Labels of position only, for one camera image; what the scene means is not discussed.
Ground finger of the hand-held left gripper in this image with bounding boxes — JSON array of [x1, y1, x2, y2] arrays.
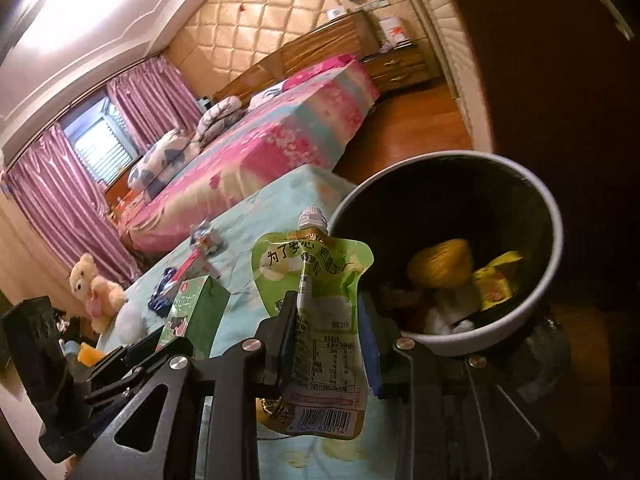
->
[[82, 330, 193, 403]]

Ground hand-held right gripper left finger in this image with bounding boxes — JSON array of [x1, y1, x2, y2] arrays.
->
[[70, 305, 301, 480]]

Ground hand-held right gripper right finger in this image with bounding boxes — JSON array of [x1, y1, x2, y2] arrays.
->
[[357, 295, 506, 480]]

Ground green drink pouch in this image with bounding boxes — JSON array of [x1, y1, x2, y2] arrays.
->
[[250, 205, 375, 442]]

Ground blue plastic wrapper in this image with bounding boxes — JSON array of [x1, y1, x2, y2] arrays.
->
[[147, 267, 181, 313]]

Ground green carton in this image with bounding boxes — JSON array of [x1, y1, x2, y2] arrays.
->
[[155, 275, 231, 356]]

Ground orange plastic bottle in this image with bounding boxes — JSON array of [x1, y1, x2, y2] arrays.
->
[[406, 239, 475, 288]]

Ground white blue wrapper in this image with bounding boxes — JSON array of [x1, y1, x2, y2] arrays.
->
[[190, 220, 226, 256]]

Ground yellow snack packet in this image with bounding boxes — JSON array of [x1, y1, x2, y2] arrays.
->
[[472, 251, 525, 313]]

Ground white trash bin black liner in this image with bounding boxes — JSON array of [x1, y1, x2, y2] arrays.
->
[[326, 151, 567, 358]]

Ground translucent white plastic cup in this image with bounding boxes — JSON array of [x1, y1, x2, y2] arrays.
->
[[115, 302, 151, 346]]

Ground small orange cup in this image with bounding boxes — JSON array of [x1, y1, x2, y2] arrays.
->
[[75, 342, 106, 367]]

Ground cream teddy bear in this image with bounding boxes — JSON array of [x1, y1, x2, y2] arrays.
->
[[69, 252, 130, 335]]

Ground pink red packet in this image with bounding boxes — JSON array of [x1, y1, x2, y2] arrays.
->
[[172, 250, 206, 281]]

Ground light blue floral cloth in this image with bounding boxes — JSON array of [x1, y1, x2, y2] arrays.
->
[[95, 165, 401, 480]]

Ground pink satin curtain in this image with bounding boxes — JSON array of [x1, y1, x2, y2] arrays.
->
[[106, 56, 203, 148], [2, 122, 143, 281]]

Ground wooden window desk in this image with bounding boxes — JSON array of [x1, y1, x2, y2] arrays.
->
[[105, 160, 151, 206]]

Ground bed with pink floral sheet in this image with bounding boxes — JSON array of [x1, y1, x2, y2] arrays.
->
[[117, 57, 381, 256]]

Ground folded quilt blue hearts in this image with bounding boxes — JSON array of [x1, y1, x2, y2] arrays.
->
[[127, 130, 201, 193]]

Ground window with blinds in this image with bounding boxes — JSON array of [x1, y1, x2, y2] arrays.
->
[[62, 97, 141, 188]]

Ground folded grey white quilt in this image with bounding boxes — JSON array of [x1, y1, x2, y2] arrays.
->
[[195, 97, 248, 143]]

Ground white pillow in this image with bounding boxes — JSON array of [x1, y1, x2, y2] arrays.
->
[[247, 85, 288, 108]]

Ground pink pillow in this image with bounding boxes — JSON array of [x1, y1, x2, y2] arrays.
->
[[282, 54, 361, 90]]

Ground wooden nightstand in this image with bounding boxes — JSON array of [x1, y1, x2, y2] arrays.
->
[[361, 45, 433, 92]]

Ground wooden headboard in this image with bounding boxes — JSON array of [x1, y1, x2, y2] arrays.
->
[[212, 10, 378, 103]]

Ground white box orange label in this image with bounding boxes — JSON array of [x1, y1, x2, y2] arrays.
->
[[378, 15, 408, 48]]

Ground cream louvred wardrobe door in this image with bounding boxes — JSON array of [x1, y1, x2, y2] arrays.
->
[[390, 0, 493, 153]]

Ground round ceiling lamp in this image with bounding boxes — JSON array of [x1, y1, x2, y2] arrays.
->
[[20, 0, 166, 56]]

